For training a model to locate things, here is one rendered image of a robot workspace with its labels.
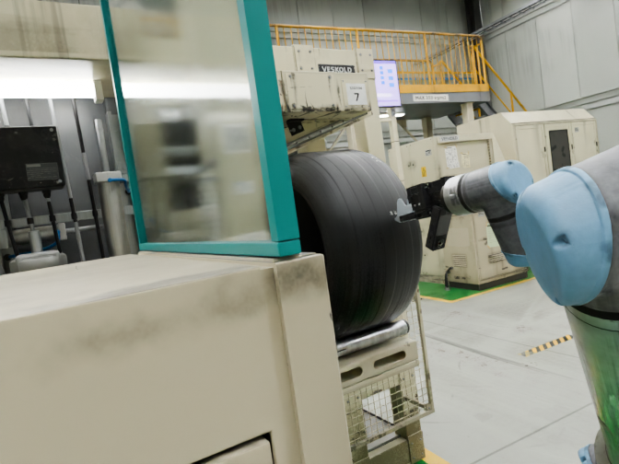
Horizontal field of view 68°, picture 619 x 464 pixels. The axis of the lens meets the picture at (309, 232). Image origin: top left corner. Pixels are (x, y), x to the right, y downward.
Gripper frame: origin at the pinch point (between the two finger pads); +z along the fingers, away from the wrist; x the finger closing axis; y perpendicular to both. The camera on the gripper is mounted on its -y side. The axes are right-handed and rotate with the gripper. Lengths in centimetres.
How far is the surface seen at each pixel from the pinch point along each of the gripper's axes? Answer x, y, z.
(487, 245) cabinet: -388, -35, 294
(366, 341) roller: 6.5, -31.3, 17.4
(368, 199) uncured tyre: 6.6, 7.1, 2.6
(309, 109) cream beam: -7, 47, 42
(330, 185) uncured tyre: 14.7, 12.7, 6.8
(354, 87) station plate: -28, 54, 41
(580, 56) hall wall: -1144, 349, 515
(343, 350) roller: 14.6, -31.7, 17.4
